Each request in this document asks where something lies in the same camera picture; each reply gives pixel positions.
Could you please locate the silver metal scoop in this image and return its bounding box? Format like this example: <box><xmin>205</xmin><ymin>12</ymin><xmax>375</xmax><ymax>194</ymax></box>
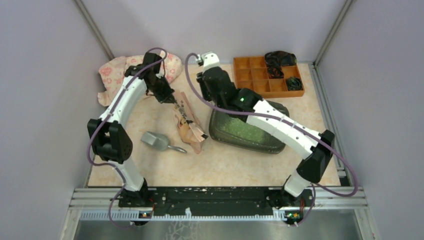
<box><xmin>141</xmin><ymin>131</ymin><xmax>188</xmax><ymax>154</ymax></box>

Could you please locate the pink cat litter bag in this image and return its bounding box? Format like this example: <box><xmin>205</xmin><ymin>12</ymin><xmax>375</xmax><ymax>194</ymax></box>
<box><xmin>172</xmin><ymin>91</ymin><xmax>210</xmax><ymax>155</ymax></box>

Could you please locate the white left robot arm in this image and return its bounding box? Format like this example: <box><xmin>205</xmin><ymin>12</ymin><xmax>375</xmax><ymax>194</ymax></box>
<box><xmin>86</xmin><ymin>49</ymin><xmax>177</xmax><ymax>208</ymax></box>

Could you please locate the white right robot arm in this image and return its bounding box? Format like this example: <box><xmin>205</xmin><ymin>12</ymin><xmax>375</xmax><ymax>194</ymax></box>
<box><xmin>196</xmin><ymin>66</ymin><xmax>335</xmax><ymax>207</ymax></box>

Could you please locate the dark grey litter box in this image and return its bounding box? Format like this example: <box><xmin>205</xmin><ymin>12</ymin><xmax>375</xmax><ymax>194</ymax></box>
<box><xmin>208</xmin><ymin>109</ymin><xmax>286</xmax><ymax>154</ymax></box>

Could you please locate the green cat litter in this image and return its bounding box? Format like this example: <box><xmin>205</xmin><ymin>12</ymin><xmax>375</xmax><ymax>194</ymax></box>
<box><xmin>216</xmin><ymin>116</ymin><xmax>274</xmax><ymax>145</ymax></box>

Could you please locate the orange divided organizer tray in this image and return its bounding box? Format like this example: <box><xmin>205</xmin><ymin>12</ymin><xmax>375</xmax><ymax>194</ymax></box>
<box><xmin>233</xmin><ymin>56</ymin><xmax>305</xmax><ymax>99</ymax></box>

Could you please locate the floral pink cloth bag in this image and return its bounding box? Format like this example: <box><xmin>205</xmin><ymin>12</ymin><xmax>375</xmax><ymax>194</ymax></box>
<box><xmin>97</xmin><ymin>50</ymin><xmax>183</xmax><ymax>107</ymax></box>

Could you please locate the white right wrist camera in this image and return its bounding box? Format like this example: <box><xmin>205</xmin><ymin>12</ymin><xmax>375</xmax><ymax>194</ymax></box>
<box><xmin>197</xmin><ymin>51</ymin><xmax>221</xmax><ymax>72</ymax></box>

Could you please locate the dark tangled cords bundle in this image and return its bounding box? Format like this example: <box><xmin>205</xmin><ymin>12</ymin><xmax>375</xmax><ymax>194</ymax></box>
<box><xmin>263</xmin><ymin>50</ymin><xmax>298</xmax><ymax>80</ymax></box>

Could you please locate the small dark coiled cord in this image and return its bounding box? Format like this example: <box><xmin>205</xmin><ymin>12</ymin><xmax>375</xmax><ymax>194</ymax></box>
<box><xmin>285</xmin><ymin>76</ymin><xmax>304</xmax><ymax>92</ymax></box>

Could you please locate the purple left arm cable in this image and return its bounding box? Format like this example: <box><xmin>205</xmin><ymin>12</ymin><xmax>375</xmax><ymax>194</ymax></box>
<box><xmin>86</xmin><ymin>47</ymin><xmax>168</xmax><ymax>229</ymax></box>

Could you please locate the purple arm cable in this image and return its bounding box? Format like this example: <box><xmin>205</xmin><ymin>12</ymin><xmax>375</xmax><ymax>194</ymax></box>
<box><xmin>86</xmin><ymin>47</ymin><xmax>168</xmax><ymax>229</ymax></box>
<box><xmin>184</xmin><ymin>52</ymin><xmax>359</xmax><ymax>226</ymax></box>

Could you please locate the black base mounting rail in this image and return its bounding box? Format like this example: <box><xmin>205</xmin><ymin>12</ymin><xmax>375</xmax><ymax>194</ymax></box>
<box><xmin>118</xmin><ymin>186</ymin><xmax>313</xmax><ymax>217</ymax></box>

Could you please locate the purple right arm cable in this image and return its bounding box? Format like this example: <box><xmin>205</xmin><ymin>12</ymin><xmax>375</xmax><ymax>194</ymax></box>
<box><xmin>184</xmin><ymin>52</ymin><xmax>359</xmax><ymax>226</ymax></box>

